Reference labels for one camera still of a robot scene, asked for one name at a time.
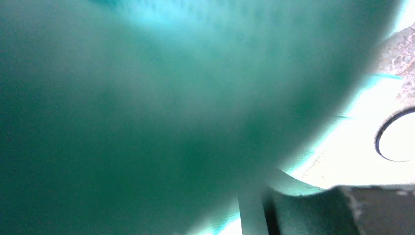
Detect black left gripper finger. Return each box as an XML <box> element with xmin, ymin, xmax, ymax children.
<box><xmin>238</xmin><ymin>169</ymin><xmax>415</xmax><ymax>235</ymax></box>

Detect blue starry round brooch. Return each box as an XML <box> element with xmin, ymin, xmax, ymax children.
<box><xmin>374</xmin><ymin>106</ymin><xmax>415</xmax><ymax>162</ymax></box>

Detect mint green garment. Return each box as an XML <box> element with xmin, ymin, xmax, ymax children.
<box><xmin>0</xmin><ymin>0</ymin><xmax>402</xmax><ymax>235</ymax></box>

